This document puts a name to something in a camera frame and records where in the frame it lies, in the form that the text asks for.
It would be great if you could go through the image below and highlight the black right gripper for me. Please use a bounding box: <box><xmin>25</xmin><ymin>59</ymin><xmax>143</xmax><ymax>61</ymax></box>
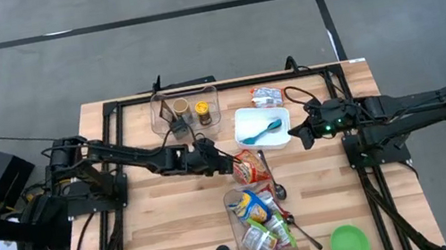
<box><xmin>283</xmin><ymin>93</ymin><xmax>372</xmax><ymax>153</ymax></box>

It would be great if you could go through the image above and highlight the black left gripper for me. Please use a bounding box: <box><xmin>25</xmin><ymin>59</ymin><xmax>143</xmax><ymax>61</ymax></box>
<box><xmin>179</xmin><ymin>131</ymin><xmax>244</xmax><ymax>182</ymax></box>

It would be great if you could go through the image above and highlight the red beef ramen packet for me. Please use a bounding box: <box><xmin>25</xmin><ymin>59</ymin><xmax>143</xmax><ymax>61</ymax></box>
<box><xmin>228</xmin><ymin>145</ymin><xmax>272</xmax><ymax>187</ymax></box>

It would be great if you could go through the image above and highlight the teal plastic spoon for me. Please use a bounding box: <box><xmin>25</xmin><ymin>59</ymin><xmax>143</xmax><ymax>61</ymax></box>
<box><xmin>239</xmin><ymin>118</ymin><xmax>286</xmax><ymax>147</ymax></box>

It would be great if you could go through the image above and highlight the blue ramen packet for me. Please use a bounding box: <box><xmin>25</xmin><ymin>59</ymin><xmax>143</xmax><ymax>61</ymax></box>
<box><xmin>226</xmin><ymin>186</ymin><xmax>272</xmax><ymax>228</ymax></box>

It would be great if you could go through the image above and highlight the red and white ramen packet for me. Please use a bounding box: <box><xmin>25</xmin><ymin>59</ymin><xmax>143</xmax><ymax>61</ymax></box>
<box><xmin>255</xmin><ymin>184</ymin><xmax>287</xmax><ymax>222</ymax></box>

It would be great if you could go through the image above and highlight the yellow-lid dark spice jar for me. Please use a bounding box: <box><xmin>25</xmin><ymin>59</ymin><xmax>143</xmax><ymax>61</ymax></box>
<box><xmin>193</xmin><ymin>99</ymin><xmax>214</xmax><ymax>128</ymax></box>

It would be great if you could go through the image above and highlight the green black pepper tin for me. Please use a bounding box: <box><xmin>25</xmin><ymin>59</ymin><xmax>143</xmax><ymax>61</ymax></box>
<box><xmin>168</xmin><ymin>118</ymin><xmax>193</xmax><ymax>142</ymax></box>

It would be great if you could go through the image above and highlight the tan-lid clear spice jar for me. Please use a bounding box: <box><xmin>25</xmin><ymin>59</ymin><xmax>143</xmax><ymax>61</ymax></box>
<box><xmin>171</xmin><ymin>96</ymin><xmax>194</xmax><ymax>127</ymax></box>

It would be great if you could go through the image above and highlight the pink and green ramen packet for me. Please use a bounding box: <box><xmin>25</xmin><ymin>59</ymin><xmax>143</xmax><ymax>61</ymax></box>
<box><xmin>264</xmin><ymin>209</ymin><xmax>298</xmax><ymax>250</ymax></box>

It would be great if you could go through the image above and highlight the white plastic bin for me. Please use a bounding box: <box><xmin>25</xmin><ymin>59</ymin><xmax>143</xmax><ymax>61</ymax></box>
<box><xmin>229</xmin><ymin>99</ymin><xmax>296</xmax><ymax>157</ymax></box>

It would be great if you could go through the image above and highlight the silver metal spoon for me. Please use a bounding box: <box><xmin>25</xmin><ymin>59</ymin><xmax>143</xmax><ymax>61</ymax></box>
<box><xmin>256</xmin><ymin>146</ymin><xmax>289</xmax><ymax>204</ymax></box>

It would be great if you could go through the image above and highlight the orange-edged ramen packet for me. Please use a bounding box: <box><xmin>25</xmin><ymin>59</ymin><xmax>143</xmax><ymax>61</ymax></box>
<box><xmin>249</xmin><ymin>82</ymin><xmax>286</xmax><ymax>112</ymax></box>

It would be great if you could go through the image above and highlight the green-edged ramen packet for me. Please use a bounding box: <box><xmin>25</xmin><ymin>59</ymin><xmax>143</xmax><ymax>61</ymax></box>
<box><xmin>237</xmin><ymin>216</ymin><xmax>280</xmax><ymax>250</ymax></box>

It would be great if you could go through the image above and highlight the green plastic bowl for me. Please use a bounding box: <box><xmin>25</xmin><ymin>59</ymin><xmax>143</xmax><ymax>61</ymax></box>
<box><xmin>327</xmin><ymin>221</ymin><xmax>372</xmax><ymax>250</ymax></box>

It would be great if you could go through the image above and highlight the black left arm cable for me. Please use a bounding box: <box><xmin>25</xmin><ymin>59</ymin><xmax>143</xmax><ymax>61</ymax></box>
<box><xmin>159</xmin><ymin>118</ymin><xmax>209</xmax><ymax>154</ymax></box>

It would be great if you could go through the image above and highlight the black cable loop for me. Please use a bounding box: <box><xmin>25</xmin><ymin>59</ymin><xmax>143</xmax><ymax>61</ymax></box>
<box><xmin>283</xmin><ymin>54</ymin><xmax>301</xmax><ymax>75</ymax></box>

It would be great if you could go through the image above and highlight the black aluminium rig frame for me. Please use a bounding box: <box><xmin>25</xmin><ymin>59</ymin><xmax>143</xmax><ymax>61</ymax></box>
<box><xmin>37</xmin><ymin>49</ymin><xmax>446</xmax><ymax>250</ymax></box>

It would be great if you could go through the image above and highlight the dark-handled metal spoon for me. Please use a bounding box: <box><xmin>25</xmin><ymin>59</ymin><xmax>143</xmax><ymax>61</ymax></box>
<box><xmin>282</xmin><ymin>209</ymin><xmax>324</xmax><ymax>250</ymax></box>

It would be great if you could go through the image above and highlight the black table edge bracket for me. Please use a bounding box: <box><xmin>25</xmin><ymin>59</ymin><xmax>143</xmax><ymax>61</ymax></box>
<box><xmin>133</xmin><ymin>65</ymin><xmax>217</xmax><ymax>97</ymax></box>

